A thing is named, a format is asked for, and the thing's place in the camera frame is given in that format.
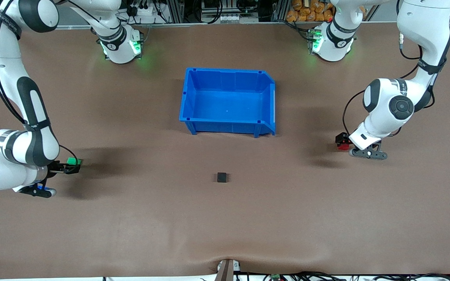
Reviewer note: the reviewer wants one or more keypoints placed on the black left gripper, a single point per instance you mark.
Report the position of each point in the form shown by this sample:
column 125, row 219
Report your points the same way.
column 342, row 138

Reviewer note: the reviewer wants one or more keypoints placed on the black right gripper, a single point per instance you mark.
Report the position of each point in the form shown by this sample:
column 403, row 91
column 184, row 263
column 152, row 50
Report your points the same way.
column 56, row 167

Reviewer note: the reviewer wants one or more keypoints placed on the green cube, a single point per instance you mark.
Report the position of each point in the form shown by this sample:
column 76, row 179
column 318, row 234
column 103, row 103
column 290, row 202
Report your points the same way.
column 73, row 160

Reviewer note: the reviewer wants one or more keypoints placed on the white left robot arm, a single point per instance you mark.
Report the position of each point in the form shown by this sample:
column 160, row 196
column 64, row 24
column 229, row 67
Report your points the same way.
column 389, row 109

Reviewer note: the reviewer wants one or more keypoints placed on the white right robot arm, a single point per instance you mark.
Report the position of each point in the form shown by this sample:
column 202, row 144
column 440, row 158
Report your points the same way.
column 22, row 152

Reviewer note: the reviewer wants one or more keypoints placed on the black cube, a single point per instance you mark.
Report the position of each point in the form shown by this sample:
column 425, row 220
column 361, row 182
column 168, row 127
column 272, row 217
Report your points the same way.
column 222, row 177

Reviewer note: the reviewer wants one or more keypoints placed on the blue plastic storage bin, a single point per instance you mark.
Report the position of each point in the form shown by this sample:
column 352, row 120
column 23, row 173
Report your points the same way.
column 229, row 97

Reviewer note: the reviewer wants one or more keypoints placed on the bag of orange buns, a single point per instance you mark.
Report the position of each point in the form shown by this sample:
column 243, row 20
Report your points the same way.
column 307, row 13

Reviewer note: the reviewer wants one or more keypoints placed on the brown table mat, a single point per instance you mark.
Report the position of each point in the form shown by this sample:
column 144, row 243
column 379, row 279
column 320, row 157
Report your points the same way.
column 225, row 226

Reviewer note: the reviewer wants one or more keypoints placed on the green terminal connector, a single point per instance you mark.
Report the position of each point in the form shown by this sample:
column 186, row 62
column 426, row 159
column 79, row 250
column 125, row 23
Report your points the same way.
column 275, row 277

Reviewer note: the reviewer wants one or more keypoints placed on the white device box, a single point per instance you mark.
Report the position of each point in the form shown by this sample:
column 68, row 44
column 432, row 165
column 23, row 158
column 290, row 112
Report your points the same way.
column 238, row 18

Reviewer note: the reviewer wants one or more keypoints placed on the white power strip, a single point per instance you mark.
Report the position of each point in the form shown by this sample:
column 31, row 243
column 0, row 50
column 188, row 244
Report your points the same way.
column 147, row 11

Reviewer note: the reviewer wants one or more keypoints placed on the brown post with metal bracket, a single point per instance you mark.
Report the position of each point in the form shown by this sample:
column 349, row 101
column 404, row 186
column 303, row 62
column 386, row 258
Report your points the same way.
column 225, row 271

